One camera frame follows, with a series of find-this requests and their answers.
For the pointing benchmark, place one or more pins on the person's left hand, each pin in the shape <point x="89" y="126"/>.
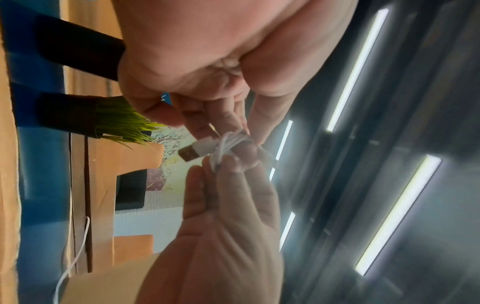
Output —
<point x="210" y="44"/>

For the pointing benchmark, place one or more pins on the brown cardboard sheet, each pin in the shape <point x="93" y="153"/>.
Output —
<point x="105" y="285"/>

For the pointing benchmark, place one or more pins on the person's right hand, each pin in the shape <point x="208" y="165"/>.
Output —
<point x="225" y="237"/>

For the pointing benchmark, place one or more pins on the colourful abstract wall painting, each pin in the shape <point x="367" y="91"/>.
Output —
<point x="172" y="142"/>

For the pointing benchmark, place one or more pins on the black cylinder pot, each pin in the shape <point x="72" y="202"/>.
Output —
<point x="75" y="47"/>

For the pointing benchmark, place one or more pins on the green potted plant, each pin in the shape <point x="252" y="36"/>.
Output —
<point x="67" y="114"/>

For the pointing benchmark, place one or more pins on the long ceiling light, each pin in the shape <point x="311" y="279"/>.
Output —
<point x="287" y="231"/>
<point x="284" y="139"/>
<point x="356" y="71"/>
<point x="397" y="213"/>

